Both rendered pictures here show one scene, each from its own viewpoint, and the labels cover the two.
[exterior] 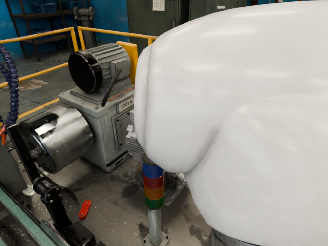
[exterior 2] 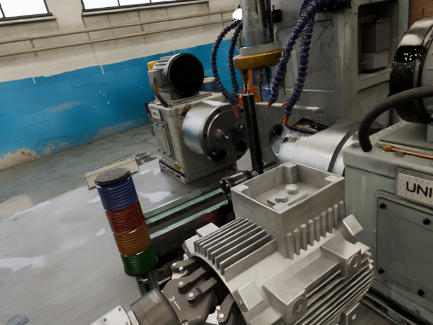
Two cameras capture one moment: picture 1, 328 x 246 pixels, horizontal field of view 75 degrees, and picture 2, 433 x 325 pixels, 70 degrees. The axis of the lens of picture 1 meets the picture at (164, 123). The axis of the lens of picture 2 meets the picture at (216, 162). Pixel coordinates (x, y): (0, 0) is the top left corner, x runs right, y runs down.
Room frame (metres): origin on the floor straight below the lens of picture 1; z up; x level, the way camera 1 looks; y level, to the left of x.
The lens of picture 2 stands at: (0.81, -0.33, 1.39)
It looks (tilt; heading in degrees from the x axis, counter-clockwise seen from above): 21 degrees down; 117
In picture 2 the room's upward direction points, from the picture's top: 11 degrees counter-clockwise
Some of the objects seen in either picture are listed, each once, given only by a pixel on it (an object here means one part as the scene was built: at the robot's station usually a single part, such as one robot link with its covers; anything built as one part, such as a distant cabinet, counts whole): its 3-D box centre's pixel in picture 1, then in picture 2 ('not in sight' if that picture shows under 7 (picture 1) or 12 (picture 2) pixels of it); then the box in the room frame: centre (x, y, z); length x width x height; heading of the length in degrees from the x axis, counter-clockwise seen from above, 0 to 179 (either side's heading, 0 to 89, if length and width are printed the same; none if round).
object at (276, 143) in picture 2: not in sight; (283, 142); (0.55, 0.72, 1.01); 0.15 x 0.02 x 0.15; 145
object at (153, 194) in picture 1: (154, 186); (131, 234); (0.43, 0.03, 1.10); 0.06 x 0.06 x 0.04
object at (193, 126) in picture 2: not in sight; (211, 129); (0.21, 0.85, 1.04); 0.37 x 0.25 x 0.25; 145
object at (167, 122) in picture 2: not in sight; (189, 133); (0.02, 0.99, 0.99); 0.35 x 0.31 x 0.37; 145
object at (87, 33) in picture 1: (88, 31); not in sight; (5.87, 1.93, 0.56); 0.46 x 0.36 x 1.13; 79
